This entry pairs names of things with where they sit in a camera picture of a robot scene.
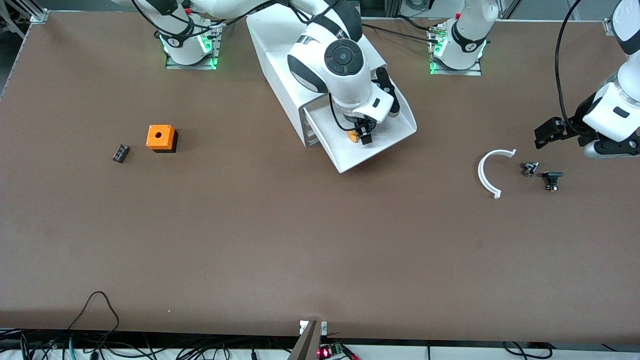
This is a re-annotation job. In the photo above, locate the small black contact block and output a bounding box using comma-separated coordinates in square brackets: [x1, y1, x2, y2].
[542, 171, 564, 192]

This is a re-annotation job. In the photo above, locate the white curved plastic arc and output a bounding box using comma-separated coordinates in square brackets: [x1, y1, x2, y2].
[477, 148, 518, 200]

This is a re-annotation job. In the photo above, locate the circuit board with red light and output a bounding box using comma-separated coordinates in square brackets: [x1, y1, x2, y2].
[317, 342, 362, 360]

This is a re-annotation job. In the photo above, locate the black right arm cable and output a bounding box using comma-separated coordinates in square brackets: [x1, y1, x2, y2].
[131, 0, 354, 132]

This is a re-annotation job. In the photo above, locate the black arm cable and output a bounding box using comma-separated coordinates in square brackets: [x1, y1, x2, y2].
[555, 0, 584, 127]
[131, 0, 354, 132]

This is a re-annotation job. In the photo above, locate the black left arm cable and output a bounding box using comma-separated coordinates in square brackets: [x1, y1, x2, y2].
[555, 0, 584, 127]

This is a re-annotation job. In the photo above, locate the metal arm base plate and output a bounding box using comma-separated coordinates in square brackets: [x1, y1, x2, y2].
[165, 14, 223, 71]
[428, 26, 483, 77]

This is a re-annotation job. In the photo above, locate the black cable on table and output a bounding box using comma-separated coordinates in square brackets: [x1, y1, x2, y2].
[361, 22, 442, 45]

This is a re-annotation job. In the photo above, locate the orange button enclosure box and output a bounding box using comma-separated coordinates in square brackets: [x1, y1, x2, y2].
[146, 124, 179, 154]

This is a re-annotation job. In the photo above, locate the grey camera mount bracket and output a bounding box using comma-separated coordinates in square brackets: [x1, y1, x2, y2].
[287, 320, 329, 360]

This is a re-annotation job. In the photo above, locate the black cable loop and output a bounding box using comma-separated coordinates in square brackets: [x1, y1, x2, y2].
[502, 341, 554, 360]

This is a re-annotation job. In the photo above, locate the thin black looped cable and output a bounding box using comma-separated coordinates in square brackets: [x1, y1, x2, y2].
[67, 290, 121, 334]

